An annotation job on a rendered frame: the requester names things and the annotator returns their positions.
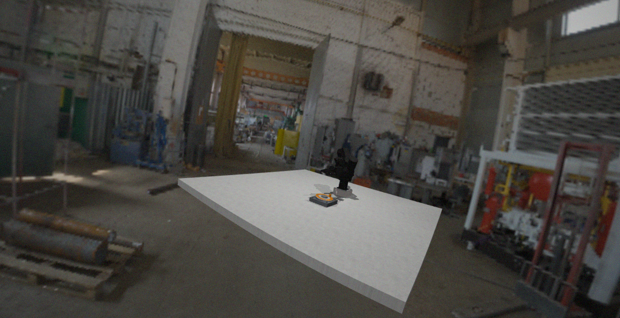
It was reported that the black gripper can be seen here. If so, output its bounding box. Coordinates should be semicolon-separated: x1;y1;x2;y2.
321;166;347;176

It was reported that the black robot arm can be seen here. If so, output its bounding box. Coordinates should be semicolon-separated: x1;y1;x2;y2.
334;148;358;190

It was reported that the orange round plate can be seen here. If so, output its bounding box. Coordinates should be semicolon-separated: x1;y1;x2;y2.
316;193;333;202

